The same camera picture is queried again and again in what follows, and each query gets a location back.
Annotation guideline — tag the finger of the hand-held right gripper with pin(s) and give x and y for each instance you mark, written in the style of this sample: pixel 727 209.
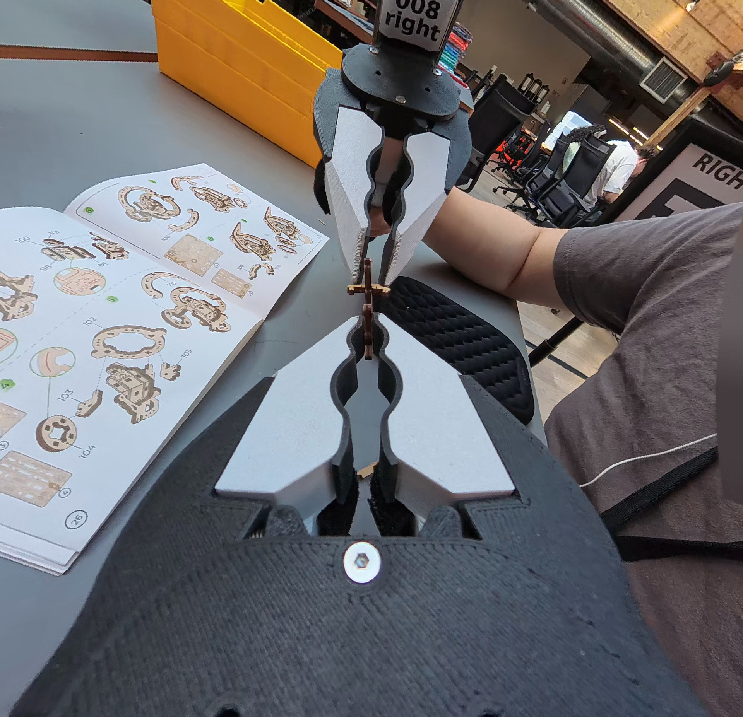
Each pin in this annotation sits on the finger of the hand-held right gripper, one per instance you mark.
pixel 347 171
pixel 428 177

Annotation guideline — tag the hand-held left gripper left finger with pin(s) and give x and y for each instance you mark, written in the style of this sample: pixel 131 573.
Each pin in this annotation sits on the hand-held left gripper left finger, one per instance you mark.
pixel 278 433

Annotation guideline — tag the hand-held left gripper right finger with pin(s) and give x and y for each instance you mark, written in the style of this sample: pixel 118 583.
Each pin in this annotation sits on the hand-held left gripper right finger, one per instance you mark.
pixel 441 433

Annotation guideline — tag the small wooden cross part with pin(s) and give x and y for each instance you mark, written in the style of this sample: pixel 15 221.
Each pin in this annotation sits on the small wooden cross part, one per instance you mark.
pixel 355 289

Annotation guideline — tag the long notched wooden model part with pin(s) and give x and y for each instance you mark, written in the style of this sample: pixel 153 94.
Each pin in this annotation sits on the long notched wooden model part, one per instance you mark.
pixel 368 328

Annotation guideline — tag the person's right forearm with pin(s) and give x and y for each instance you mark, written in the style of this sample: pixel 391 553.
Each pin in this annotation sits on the person's right forearm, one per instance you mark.
pixel 493 247

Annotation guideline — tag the person's right hand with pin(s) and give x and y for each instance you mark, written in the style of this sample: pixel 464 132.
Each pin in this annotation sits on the person's right hand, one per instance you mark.
pixel 380 225

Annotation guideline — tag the stack of coloured items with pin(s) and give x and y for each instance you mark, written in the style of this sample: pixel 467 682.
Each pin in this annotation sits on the stack of coloured items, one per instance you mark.
pixel 455 53

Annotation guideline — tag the black office chair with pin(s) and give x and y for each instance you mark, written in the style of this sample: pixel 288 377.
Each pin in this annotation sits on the black office chair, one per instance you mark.
pixel 580 174
pixel 496 125

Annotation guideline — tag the black honeycomb mesh cushion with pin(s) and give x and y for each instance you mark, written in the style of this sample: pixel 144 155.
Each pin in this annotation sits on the black honeycomb mesh cushion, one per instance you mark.
pixel 464 346

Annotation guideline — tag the black rod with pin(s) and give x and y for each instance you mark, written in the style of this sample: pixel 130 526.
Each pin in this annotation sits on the black rod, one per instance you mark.
pixel 554 341

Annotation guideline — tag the yellow plastic storage bin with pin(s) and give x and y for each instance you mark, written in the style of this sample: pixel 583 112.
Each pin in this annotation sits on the yellow plastic storage bin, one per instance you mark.
pixel 232 55

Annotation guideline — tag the white assembly instruction booklet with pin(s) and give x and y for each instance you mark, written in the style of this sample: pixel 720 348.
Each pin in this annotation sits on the white assembly instruction booklet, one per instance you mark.
pixel 145 276

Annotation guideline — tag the white vent grille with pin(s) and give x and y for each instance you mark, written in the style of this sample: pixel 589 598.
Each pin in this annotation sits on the white vent grille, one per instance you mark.
pixel 663 76

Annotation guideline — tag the black and white sign board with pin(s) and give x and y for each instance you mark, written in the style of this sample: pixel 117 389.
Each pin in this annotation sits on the black and white sign board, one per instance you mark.
pixel 696 192

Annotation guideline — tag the silver ventilation duct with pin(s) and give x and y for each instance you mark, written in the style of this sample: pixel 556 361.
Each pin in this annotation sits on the silver ventilation duct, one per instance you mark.
pixel 580 26

